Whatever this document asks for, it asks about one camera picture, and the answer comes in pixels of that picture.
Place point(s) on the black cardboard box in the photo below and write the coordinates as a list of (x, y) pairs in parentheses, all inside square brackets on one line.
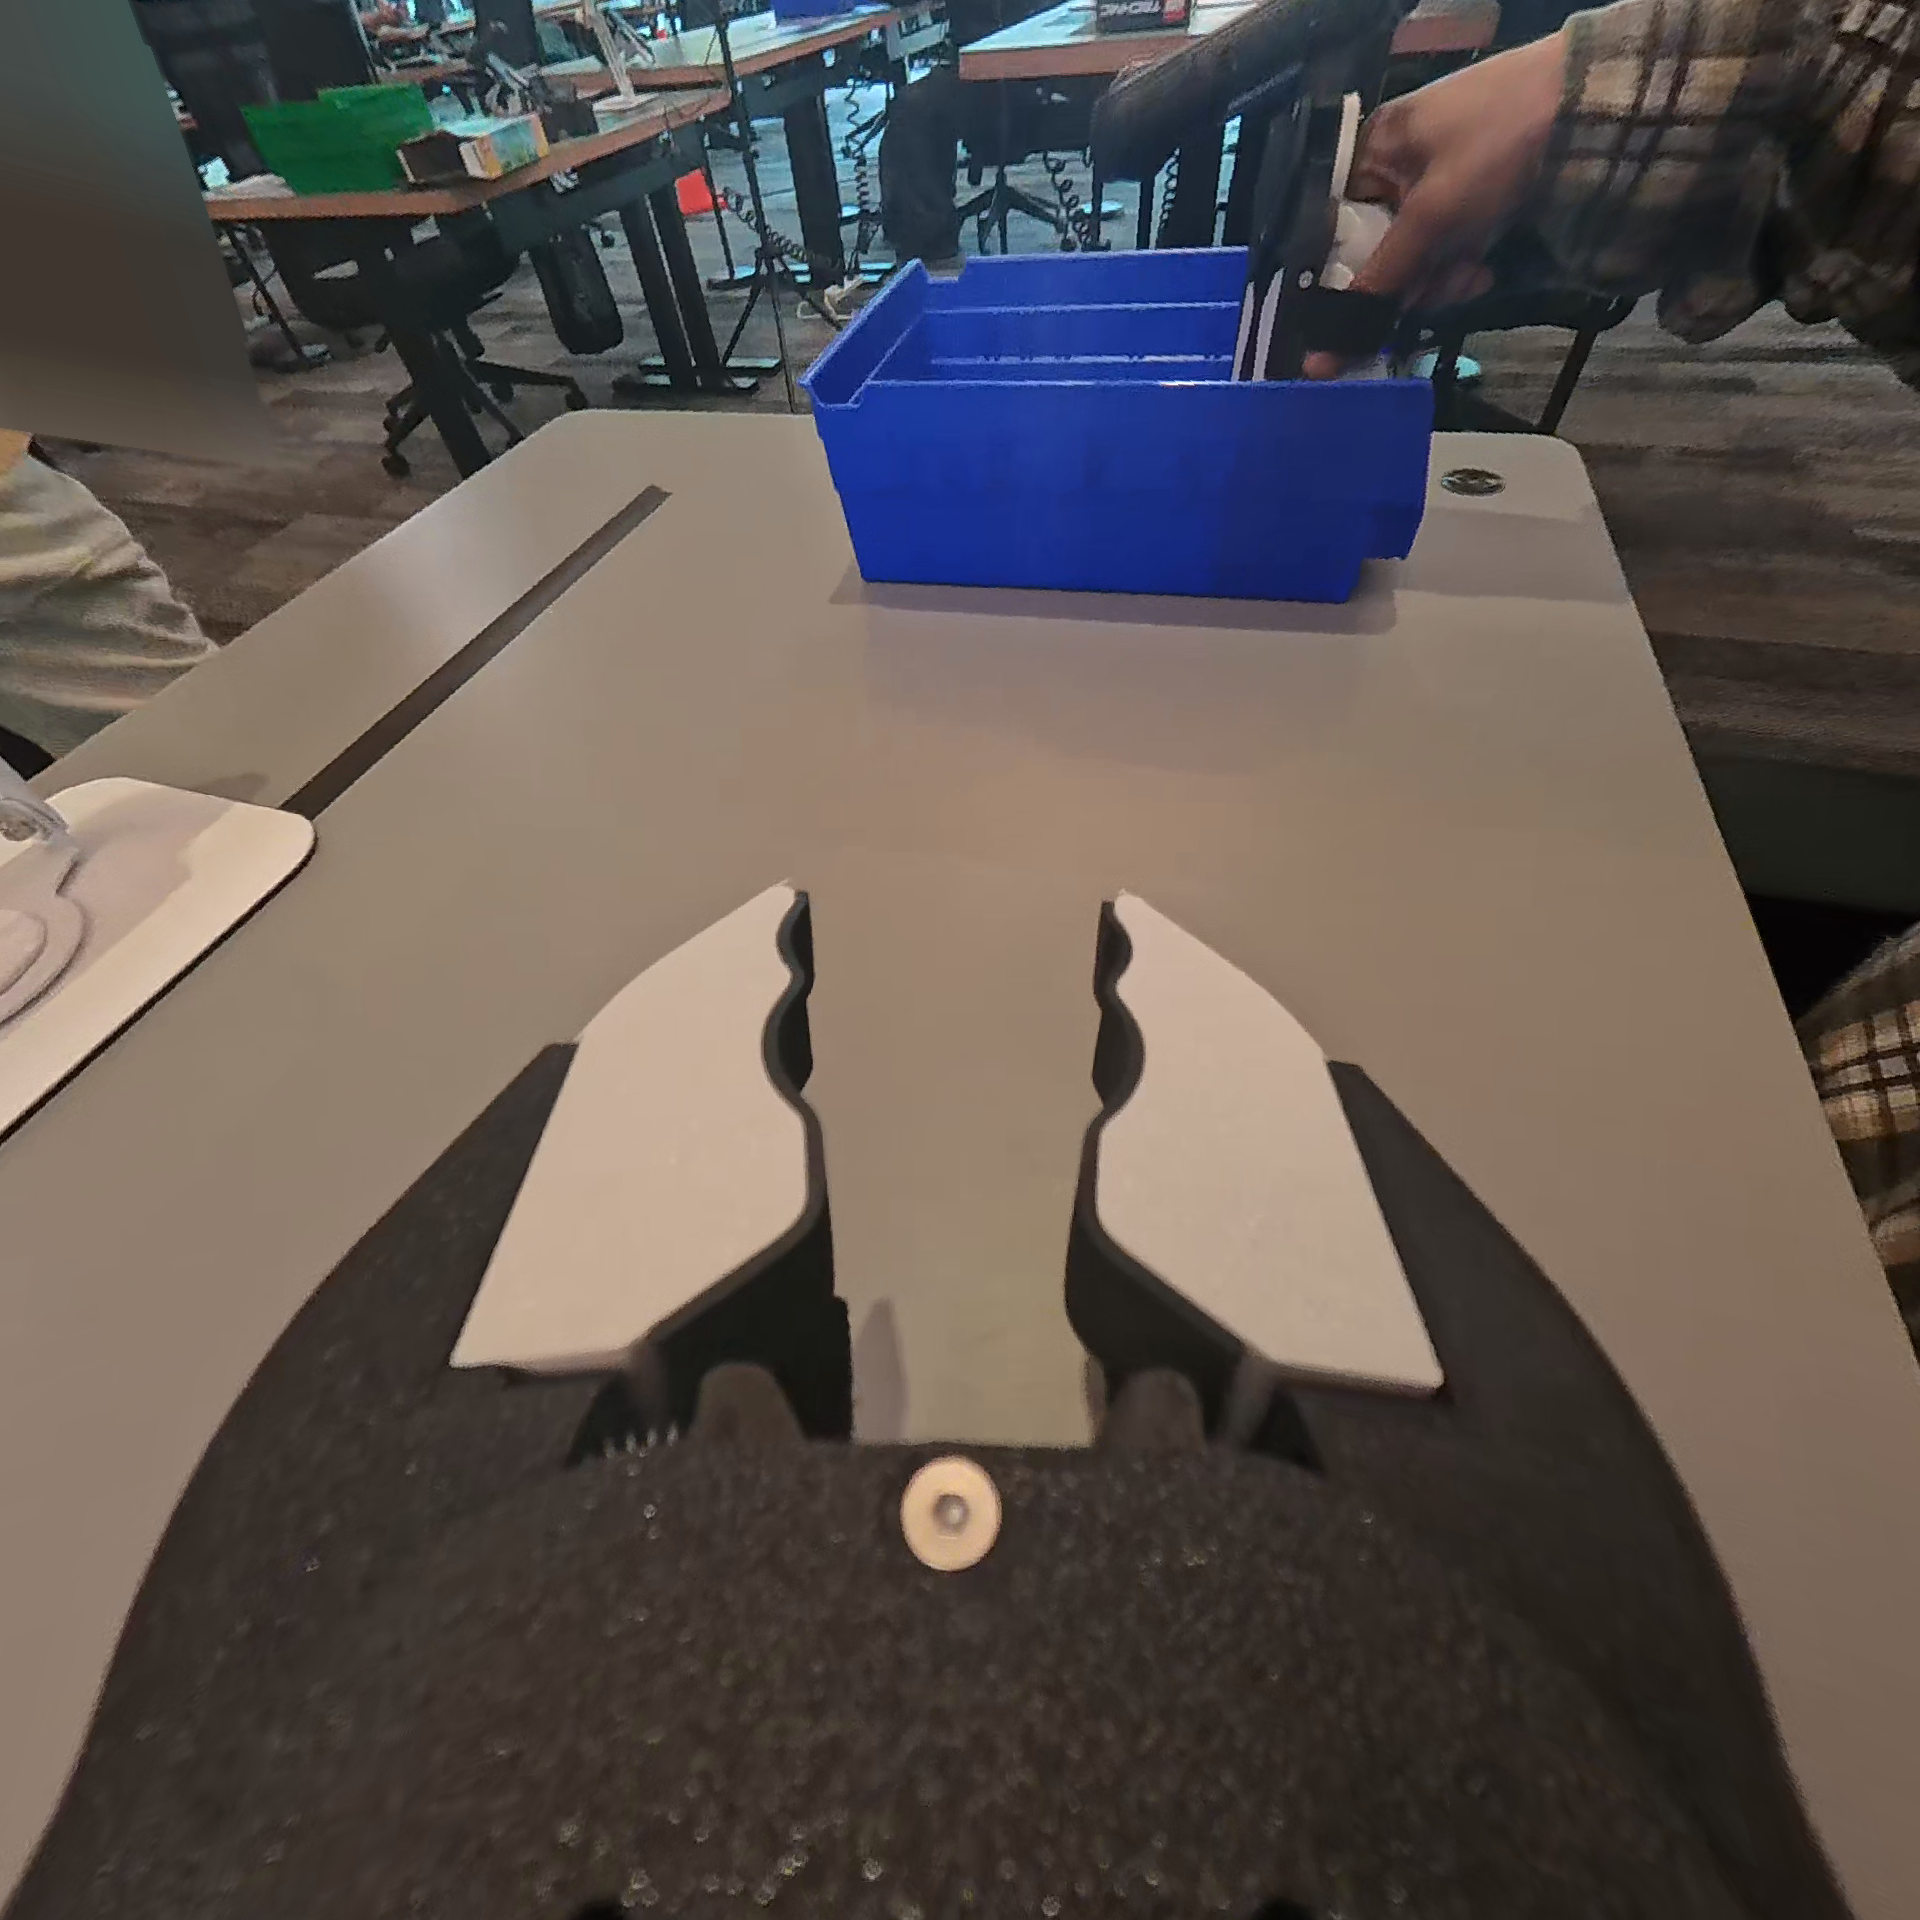
[(1141, 13)]

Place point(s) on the black bag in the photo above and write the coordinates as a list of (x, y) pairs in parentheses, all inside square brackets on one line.
[(578, 293)]

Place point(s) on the green plastic bin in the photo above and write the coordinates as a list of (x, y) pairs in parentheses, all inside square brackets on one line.
[(338, 143)]

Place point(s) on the wooden top office desk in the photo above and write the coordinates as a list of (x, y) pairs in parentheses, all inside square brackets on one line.
[(1051, 52), (601, 150)]

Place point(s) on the small printed cardboard box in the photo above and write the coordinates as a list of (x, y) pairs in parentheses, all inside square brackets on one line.
[(481, 147)]

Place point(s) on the black tripod stand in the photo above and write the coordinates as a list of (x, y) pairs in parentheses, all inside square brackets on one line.
[(759, 270)]

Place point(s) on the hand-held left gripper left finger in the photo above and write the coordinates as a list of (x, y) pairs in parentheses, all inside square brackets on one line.
[(660, 1170)]

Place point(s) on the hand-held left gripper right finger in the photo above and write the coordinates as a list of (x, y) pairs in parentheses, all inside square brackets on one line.
[(1245, 1200)]

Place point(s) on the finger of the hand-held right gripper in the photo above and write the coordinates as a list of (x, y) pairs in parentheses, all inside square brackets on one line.
[(1280, 326), (1248, 330)]

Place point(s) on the round metal table grommet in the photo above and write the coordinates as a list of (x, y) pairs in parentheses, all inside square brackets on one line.
[(1472, 482)]

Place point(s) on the black chair with thin legs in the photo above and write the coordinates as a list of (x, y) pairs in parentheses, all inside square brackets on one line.
[(1515, 323)]

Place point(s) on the blue plastic bin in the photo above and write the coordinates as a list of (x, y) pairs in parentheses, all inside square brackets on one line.
[(1125, 495)]

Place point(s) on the person's right hand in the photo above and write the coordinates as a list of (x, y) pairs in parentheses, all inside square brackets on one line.
[(1471, 165)]

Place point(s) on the black swivel office chair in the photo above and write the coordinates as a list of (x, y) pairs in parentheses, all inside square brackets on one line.
[(404, 301)]

